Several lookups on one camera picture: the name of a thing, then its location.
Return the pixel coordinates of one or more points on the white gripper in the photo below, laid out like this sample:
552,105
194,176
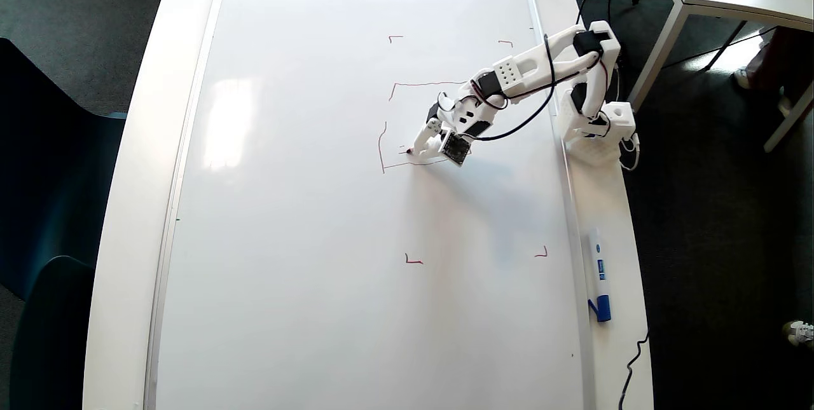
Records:
427,137

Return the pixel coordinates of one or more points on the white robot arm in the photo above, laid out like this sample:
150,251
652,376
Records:
534,67

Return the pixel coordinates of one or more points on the blue white marker pen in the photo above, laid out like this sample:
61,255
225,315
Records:
598,270

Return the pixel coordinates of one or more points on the person leg dark trousers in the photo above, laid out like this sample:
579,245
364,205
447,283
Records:
788,60

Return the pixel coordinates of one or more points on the dark teal chair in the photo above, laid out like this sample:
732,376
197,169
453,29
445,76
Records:
44,175

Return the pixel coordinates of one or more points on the white shoe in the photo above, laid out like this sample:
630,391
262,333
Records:
799,332

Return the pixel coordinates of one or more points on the small square wrist camera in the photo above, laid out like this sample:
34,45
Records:
456,149

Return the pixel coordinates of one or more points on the white whiteboard with aluminium frame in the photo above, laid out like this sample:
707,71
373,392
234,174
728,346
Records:
286,238

